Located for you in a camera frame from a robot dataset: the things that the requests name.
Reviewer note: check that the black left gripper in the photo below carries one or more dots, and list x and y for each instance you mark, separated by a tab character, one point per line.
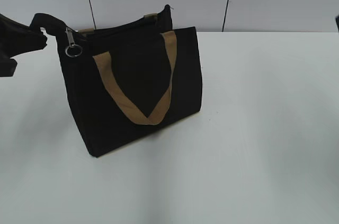
15	41

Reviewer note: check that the silver zipper pull with ring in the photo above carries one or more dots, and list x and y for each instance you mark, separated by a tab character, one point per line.
72	50

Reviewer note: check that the black canvas tote bag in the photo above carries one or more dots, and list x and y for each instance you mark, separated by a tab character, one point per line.
130	81

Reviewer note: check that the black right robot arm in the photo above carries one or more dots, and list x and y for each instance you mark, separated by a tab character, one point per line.
337	22

